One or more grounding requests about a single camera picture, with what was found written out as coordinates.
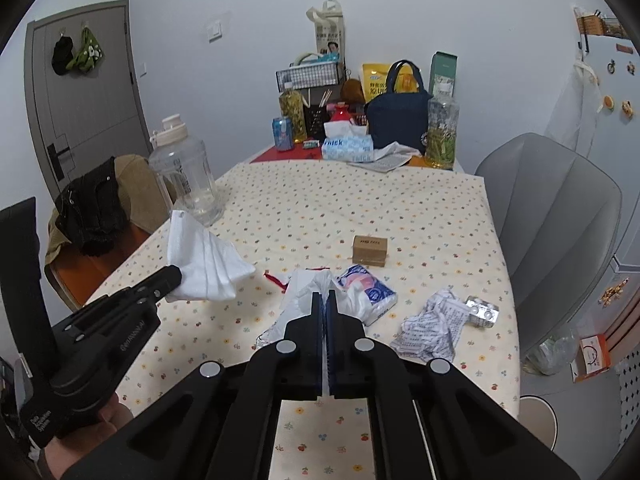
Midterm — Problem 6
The small brown cardboard box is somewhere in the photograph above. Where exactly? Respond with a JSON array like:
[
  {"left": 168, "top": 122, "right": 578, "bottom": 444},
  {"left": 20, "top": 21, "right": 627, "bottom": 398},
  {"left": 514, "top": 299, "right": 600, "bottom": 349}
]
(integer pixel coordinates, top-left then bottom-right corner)
[{"left": 352, "top": 235, "right": 388, "bottom": 268}]

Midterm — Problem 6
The yellow tea bottle left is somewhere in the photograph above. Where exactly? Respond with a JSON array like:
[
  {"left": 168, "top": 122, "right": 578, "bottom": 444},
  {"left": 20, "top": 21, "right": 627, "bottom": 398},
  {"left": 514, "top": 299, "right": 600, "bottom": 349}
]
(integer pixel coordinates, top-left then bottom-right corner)
[{"left": 279, "top": 81, "right": 307, "bottom": 144}]

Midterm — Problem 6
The navy blue lunch bag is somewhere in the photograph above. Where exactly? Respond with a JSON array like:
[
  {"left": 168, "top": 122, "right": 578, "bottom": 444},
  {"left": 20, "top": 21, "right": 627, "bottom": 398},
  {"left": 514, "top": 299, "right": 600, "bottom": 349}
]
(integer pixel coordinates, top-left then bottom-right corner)
[{"left": 364, "top": 60, "right": 432, "bottom": 155}]

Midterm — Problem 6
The blue tissue pack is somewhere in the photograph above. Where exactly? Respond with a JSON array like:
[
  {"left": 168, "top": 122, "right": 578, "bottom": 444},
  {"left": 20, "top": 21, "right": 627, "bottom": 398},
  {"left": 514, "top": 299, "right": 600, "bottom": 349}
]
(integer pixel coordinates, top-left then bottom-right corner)
[{"left": 321, "top": 120, "right": 374, "bottom": 162}]

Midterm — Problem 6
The white paper tissue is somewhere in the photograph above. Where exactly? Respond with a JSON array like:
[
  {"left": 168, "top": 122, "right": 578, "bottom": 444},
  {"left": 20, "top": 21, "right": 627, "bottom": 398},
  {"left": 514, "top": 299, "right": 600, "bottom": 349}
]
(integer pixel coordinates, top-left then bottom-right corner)
[{"left": 271, "top": 268, "right": 374, "bottom": 340}]

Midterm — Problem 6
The blue soda can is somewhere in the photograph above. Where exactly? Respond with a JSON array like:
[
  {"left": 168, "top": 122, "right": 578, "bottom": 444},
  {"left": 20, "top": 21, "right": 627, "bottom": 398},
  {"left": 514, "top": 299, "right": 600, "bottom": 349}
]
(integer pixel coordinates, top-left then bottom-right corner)
[{"left": 271, "top": 116, "right": 294, "bottom": 152}]

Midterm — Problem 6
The white refrigerator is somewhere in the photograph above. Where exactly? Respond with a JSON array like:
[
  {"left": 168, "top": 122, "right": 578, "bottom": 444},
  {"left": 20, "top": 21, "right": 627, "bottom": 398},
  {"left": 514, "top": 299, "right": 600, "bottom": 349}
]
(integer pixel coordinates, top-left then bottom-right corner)
[{"left": 541, "top": 32, "right": 640, "bottom": 361}]

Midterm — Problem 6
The orange white box on floor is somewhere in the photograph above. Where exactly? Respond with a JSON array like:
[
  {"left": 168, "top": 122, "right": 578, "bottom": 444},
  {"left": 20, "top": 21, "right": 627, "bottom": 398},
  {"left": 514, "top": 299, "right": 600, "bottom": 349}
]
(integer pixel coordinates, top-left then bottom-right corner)
[{"left": 570, "top": 334, "right": 612, "bottom": 382}]

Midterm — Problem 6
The black pen holder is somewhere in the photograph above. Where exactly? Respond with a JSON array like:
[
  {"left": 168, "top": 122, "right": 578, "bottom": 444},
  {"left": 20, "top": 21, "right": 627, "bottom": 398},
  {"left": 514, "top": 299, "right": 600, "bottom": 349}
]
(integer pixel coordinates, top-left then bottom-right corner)
[{"left": 303, "top": 105, "right": 331, "bottom": 143}]

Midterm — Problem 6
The green tea bottle right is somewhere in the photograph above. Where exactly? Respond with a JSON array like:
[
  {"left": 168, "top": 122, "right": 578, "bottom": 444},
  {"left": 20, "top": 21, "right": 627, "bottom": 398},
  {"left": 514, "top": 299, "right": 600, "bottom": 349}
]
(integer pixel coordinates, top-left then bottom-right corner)
[{"left": 425, "top": 80, "right": 460, "bottom": 170}]

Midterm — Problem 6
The green hanging cloth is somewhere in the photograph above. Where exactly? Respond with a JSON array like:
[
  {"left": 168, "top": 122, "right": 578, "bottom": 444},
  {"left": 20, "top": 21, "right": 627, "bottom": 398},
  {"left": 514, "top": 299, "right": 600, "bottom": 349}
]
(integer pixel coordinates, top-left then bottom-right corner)
[{"left": 66, "top": 27, "right": 104, "bottom": 74}]

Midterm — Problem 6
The floral cream tablecloth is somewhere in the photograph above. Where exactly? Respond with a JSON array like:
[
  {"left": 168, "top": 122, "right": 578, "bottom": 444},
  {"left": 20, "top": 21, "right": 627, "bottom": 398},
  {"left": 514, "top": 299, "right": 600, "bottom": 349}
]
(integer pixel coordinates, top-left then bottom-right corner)
[{"left": 84, "top": 158, "right": 522, "bottom": 480}]

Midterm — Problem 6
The white paper shopping bag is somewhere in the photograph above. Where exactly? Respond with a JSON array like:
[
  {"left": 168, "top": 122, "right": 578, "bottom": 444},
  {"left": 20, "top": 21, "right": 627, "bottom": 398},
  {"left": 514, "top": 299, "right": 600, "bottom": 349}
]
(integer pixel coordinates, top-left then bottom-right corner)
[{"left": 306, "top": 0, "right": 346, "bottom": 62}]

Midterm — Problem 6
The red pot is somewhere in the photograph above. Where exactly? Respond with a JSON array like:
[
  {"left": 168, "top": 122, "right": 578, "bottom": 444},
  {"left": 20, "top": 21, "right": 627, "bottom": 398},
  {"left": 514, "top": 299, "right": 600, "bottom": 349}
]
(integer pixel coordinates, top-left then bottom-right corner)
[{"left": 331, "top": 102, "right": 358, "bottom": 125}]

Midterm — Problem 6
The black garment on chair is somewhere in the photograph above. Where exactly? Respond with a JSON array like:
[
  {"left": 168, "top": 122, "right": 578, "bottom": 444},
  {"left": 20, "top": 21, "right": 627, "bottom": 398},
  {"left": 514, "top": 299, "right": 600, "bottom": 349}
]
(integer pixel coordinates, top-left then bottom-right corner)
[{"left": 55, "top": 157, "right": 129, "bottom": 257}]

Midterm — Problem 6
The wall light switch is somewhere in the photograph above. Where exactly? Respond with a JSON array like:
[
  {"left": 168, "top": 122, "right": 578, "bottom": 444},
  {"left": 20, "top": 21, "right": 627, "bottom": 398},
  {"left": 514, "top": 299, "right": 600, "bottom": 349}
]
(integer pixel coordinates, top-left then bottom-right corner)
[{"left": 206, "top": 20, "right": 224, "bottom": 42}]

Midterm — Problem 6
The yellow snack bag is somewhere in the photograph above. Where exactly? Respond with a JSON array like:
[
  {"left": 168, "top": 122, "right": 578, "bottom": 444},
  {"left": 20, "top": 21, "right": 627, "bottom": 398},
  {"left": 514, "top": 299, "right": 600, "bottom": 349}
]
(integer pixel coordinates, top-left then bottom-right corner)
[{"left": 360, "top": 63, "right": 418, "bottom": 102}]

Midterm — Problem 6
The black hanging hat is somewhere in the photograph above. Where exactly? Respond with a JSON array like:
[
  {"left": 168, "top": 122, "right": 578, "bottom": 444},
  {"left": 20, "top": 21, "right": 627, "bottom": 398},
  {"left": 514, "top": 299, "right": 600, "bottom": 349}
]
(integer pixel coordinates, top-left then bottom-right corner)
[{"left": 51, "top": 35, "right": 75, "bottom": 76}]

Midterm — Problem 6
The black wire basket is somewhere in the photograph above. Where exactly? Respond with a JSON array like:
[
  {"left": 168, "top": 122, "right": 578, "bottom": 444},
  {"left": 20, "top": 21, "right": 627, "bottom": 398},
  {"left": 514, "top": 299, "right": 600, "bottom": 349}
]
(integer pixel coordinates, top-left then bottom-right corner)
[{"left": 276, "top": 62, "right": 345, "bottom": 92}]

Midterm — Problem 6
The green carton box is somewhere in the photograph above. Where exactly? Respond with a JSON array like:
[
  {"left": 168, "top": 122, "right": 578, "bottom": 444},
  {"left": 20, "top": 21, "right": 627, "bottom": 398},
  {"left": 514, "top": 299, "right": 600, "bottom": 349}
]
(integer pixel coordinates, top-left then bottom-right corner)
[{"left": 428, "top": 51, "right": 458, "bottom": 96}]

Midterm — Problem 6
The silver pill blister pack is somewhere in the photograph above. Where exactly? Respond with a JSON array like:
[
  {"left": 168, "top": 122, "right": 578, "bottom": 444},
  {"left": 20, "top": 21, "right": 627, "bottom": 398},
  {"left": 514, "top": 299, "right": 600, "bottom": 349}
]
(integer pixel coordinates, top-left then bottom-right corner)
[{"left": 464, "top": 296, "right": 500, "bottom": 328}]

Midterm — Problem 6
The large clear water jug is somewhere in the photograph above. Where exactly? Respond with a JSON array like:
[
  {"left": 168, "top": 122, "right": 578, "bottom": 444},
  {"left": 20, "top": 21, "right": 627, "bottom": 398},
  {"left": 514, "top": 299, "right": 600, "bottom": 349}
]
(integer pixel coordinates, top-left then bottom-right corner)
[{"left": 149, "top": 114, "right": 224, "bottom": 226}]

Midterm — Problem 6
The grey door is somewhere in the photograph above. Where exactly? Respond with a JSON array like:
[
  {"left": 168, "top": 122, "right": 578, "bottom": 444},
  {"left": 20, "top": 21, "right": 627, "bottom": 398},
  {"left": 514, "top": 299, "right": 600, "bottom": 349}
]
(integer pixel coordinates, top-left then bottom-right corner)
[{"left": 24, "top": 0, "right": 151, "bottom": 198}]

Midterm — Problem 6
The crumpled printed paper leaflet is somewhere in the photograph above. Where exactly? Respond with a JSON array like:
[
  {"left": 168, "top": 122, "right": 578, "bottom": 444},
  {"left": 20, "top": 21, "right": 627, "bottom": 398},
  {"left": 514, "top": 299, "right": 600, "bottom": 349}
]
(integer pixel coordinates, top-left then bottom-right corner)
[{"left": 390, "top": 288, "right": 470, "bottom": 362}]

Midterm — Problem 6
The grey chair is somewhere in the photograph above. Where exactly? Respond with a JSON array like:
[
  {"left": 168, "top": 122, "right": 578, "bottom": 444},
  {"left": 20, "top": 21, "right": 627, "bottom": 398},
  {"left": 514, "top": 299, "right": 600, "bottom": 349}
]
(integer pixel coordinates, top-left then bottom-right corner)
[{"left": 476, "top": 132, "right": 623, "bottom": 356}]

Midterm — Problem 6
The white plastic trash bag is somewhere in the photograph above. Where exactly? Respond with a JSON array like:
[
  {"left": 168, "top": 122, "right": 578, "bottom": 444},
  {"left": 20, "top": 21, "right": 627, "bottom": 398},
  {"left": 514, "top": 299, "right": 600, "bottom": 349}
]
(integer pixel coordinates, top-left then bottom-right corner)
[{"left": 166, "top": 210, "right": 256, "bottom": 302}]

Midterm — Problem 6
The white cloth on table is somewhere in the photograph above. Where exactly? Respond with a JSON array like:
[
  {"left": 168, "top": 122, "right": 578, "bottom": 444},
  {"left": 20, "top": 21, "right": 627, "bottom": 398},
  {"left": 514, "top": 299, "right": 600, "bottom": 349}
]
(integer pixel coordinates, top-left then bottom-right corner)
[{"left": 350, "top": 142, "right": 421, "bottom": 174}]

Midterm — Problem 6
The person's left hand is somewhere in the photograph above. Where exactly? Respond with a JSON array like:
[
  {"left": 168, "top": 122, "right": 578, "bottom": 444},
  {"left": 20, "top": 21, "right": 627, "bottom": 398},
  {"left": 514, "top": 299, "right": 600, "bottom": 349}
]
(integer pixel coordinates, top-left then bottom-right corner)
[{"left": 38, "top": 393, "right": 134, "bottom": 479}]

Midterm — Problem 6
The pink blue tissue packet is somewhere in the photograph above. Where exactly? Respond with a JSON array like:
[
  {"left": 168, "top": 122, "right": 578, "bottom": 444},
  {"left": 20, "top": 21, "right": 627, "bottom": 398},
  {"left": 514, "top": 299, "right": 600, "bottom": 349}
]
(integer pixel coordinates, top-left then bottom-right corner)
[{"left": 337, "top": 264, "right": 398, "bottom": 326}]

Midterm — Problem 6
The white trash bin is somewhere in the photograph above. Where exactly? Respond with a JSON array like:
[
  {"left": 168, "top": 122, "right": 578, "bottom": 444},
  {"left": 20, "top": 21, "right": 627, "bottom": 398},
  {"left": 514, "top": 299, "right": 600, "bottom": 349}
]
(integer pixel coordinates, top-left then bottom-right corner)
[{"left": 518, "top": 396, "right": 558, "bottom": 451}]

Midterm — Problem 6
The wicker basket on fridge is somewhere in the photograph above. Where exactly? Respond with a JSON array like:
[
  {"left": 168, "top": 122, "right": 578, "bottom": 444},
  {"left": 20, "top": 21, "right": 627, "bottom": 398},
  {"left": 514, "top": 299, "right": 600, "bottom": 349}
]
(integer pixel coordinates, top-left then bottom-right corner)
[{"left": 573, "top": 6, "right": 606, "bottom": 36}]

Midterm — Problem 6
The crushed clear plastic bottle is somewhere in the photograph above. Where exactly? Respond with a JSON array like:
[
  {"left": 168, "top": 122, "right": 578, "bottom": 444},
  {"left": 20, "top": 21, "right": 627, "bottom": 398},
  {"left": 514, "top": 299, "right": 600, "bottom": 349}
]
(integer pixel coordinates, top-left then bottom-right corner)
[{"left": 256, "top": 318, "right": 288, "bottom": 349}]

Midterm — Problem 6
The brown wooden chair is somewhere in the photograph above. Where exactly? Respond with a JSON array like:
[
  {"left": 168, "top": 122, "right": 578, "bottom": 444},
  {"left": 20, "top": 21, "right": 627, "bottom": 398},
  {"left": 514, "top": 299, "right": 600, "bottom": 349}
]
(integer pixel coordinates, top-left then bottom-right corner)
[{"left": 43, "top": 155, "right": 168, "bottom": 311}]

